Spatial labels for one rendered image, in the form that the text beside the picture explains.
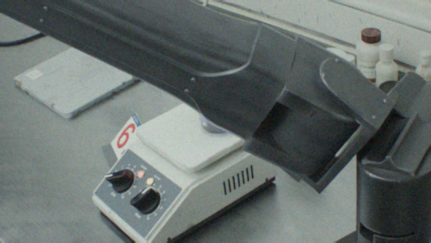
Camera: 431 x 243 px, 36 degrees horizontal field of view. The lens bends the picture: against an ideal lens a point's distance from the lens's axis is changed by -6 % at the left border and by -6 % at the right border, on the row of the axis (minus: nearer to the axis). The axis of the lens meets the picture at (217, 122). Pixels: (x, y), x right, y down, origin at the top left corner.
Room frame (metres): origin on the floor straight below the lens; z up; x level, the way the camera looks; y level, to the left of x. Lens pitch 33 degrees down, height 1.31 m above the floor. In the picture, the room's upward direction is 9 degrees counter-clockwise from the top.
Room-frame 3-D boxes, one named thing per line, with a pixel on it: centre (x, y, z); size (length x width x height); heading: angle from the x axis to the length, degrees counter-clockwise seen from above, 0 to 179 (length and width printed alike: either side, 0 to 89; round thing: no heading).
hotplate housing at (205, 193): (0.70, 0.04, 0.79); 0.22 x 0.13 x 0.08; 124
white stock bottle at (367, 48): (0.90, -0.25, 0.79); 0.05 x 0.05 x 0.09
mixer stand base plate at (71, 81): (1.10, 0.18, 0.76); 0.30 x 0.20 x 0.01; 128
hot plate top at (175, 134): (0.71, 0.02, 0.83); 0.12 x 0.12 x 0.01; 34
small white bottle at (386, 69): (0.85, -0.25, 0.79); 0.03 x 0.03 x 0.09
